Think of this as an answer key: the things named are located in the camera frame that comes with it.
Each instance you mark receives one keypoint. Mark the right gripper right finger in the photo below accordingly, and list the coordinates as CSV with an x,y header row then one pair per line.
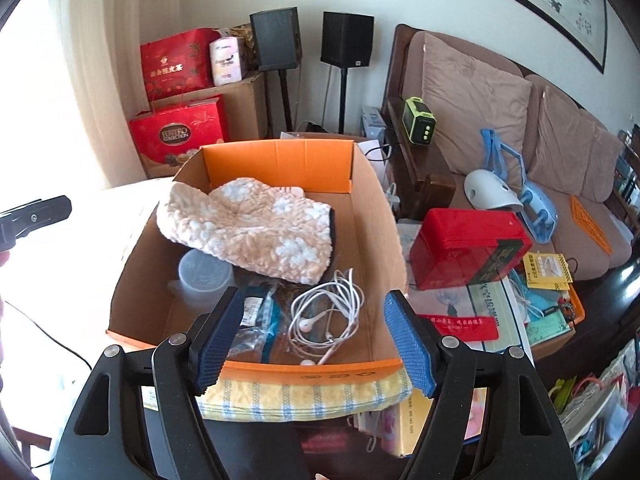
x,y
416,342

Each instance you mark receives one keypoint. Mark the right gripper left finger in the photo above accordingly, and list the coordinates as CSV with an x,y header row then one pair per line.
x,y
211,344

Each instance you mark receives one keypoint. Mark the clear plastic bag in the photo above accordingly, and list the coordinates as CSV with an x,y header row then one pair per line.
x,y
261,337

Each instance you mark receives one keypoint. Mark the grey tape roll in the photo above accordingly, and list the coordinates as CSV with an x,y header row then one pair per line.
x,y
202,280

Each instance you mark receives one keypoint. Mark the orange cardboard box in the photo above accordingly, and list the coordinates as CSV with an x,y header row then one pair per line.
x,y
366,248

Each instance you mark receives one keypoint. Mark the yellow checkered cloth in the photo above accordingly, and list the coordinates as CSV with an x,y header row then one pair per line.
x,y
232,401

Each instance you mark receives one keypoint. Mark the yellow flat box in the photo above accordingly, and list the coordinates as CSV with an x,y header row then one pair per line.
x,y
396,429

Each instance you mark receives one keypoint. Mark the white large flat box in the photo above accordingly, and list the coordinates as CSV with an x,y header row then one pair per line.
x,y
496,299

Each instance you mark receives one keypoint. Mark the red plastic box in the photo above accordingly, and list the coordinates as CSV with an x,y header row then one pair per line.
x,y
458,247

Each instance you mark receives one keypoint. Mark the orange tray with clutter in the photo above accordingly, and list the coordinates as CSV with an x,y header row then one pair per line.
x,y
550,316

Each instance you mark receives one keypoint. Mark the yellow booklet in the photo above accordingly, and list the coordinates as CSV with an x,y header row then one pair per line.
x,y
547,271

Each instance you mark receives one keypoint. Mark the white curved device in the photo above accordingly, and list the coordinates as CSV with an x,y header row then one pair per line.
x,y
486,191

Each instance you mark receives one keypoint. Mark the red Ferrero chocolate box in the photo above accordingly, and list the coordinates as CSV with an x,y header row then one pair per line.
x,y
167,138

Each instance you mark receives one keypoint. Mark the light blue plastic holder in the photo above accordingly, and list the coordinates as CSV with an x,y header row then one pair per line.
x,y
538,212

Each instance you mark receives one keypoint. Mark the orange mesh sheet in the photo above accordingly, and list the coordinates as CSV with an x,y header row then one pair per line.
x,y
583,219

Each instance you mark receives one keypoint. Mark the green black portable radio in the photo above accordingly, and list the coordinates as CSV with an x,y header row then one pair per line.
x,y
418,121

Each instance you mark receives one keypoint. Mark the brown sofa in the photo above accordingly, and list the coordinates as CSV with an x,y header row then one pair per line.
x,y
424,180

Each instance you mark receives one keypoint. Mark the right beige cushion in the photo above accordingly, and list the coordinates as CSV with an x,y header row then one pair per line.
x,y
574,154

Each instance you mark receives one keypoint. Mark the beige cushion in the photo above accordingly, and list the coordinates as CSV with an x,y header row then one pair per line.
x,y
574,154
467,95

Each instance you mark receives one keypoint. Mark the brown cardboard box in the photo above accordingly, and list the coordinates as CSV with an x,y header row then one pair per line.
x,y
245,104

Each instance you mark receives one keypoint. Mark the left beige cushion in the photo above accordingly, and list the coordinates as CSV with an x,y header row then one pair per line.
x,y
467,95

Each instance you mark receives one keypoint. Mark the white pink tissue pack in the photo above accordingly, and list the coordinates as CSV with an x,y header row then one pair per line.
x,y
227,56

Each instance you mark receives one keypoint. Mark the right black speaker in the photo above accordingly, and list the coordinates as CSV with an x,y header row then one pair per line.
x,y
347,39

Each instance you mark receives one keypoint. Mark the black speaker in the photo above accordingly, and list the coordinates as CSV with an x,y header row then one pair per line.
x,y
347,39
277,39

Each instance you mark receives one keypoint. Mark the left black speaker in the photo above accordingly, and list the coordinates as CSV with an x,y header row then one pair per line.
x,y
277,39

